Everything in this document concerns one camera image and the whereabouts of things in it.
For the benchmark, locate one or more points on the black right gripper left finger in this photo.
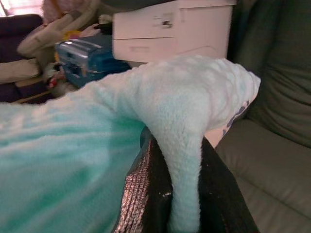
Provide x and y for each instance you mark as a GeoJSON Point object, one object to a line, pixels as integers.
{"type": "Point", "coordinates": [143, 189]}

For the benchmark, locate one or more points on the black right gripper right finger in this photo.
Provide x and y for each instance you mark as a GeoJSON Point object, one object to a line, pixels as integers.
{"type": "Point", "coordinates": [218, 189]}

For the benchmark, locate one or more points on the teal dotted plush pillow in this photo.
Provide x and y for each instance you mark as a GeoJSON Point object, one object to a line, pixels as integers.
{"type": "Point", "coordinates": [73, 157]}

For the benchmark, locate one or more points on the green leather sofa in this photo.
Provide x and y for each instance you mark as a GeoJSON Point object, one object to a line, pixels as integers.
{"type": "Point", "coordinates": [279, 97]}

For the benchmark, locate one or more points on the white pillow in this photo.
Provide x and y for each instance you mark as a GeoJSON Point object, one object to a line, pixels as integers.
{"type": "Point", "coordinates": [17, 70]}

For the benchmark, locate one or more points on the dark purple sofa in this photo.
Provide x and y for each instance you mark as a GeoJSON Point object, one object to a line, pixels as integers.
{"type": "Point", "coordinates": [14, 31]}

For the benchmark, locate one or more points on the blue hard suitcase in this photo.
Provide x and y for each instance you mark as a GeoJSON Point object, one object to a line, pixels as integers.
{"type": "Point", "coordinates": [80, 60]}

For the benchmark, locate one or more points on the white box with label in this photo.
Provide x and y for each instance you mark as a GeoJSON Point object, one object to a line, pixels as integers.
{"type": "Point", "coordinates": [170, 24]}

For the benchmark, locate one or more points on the yellow cloth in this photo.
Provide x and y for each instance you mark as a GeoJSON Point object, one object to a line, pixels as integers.
{"type": "Point", "coordinates": [71, 34]}

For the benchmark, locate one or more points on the cream folded cushion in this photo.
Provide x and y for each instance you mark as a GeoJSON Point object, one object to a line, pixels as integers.
{"type": "Point", "coordinates": [48, 36]}

